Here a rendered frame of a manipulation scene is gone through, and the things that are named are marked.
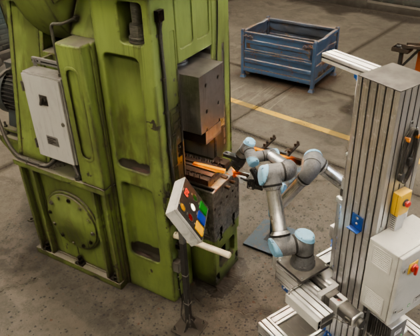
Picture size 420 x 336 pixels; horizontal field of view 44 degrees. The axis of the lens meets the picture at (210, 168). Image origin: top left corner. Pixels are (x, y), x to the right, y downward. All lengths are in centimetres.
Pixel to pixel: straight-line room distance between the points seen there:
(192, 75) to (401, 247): 155
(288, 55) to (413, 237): 480
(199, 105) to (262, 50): 429
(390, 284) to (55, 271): 277
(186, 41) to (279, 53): 417
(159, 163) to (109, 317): 134
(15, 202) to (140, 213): 201
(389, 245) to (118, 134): 183
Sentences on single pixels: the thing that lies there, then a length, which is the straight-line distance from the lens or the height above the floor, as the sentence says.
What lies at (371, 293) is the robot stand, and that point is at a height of 89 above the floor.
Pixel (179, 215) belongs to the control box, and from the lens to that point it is 300.
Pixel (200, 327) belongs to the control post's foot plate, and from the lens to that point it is 391.
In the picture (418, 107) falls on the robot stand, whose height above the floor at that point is 191.
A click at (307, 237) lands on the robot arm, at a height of 105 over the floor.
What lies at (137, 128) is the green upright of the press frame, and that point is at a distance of 337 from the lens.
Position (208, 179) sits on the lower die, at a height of 98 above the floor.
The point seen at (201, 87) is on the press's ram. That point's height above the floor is 169.
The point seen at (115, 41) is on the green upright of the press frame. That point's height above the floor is 201.
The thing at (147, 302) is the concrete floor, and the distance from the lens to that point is 412.
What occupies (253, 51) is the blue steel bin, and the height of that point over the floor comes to 42.
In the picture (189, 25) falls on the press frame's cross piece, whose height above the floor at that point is 203.
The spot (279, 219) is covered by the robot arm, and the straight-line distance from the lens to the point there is 298.
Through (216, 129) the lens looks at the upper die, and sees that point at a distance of 351.
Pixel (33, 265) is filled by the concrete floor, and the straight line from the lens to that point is 468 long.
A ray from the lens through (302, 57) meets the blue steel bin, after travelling 721.
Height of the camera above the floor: 298
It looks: 32 degrees down
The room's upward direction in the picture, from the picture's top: 2 degrees counter-clockwise
